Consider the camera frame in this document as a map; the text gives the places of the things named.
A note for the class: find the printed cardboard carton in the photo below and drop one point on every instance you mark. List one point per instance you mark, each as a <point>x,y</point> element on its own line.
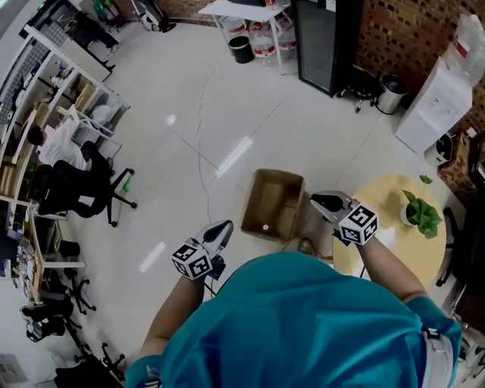
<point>460,166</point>

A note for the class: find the white side table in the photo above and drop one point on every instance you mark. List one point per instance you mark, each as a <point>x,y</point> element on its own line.
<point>242,10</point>

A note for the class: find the white storage shelf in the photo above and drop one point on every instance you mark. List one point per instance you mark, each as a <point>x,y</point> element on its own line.
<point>41,87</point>

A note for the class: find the person's right forearm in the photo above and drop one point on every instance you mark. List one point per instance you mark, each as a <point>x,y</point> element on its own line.
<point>390,273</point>

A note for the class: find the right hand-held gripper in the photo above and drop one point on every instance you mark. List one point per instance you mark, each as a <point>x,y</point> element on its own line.
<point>358,225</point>

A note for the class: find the black glass-door fridge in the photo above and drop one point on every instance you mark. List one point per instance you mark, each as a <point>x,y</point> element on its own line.
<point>318,41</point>

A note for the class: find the steel trash bin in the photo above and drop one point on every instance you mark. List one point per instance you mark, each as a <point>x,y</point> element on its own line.
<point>392,94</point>

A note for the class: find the person's left forearm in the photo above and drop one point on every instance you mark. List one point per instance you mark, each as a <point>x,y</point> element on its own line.
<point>178,314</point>

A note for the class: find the black swivel office chair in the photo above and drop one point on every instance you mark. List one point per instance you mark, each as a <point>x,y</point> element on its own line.
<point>76,189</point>

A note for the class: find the potted green plant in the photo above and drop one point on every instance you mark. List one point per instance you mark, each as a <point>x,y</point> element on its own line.
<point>420,214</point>

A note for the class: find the small green floor object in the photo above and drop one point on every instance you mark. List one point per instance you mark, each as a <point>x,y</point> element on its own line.
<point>127,182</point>

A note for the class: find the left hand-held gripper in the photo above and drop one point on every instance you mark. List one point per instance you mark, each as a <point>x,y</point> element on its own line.
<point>191,261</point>

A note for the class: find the cluttered wooden desk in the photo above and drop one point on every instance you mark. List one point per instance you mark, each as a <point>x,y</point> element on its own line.
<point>22,250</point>

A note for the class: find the black high-back office chair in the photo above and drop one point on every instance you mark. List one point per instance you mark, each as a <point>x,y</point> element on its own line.
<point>466,242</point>

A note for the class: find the large clear dispenser jug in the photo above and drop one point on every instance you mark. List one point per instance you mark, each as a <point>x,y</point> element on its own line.
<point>468,49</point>

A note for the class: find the black wheeled stool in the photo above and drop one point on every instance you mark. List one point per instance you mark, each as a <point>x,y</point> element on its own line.
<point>360,89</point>

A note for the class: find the person's right shoe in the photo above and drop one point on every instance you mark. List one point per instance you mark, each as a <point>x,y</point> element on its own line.
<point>306,245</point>

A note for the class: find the person's teal shirt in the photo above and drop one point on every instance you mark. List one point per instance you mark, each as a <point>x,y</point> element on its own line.
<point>295,326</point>

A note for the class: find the round wooden table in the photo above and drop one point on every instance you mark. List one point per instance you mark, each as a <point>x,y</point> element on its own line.
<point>394,250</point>

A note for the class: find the brown cardboard box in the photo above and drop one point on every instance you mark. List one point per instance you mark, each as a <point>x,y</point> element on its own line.
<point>273,201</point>

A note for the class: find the black trash bin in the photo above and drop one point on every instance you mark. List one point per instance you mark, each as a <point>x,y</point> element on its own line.
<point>241,49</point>

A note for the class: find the white water dispenser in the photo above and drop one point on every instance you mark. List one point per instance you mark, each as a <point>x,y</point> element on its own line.
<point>435,110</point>

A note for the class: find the small white air purifier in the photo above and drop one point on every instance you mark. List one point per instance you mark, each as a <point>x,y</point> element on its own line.
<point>439,149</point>

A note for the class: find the black scooter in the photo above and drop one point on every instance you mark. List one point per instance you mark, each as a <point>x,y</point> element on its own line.
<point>151,15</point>

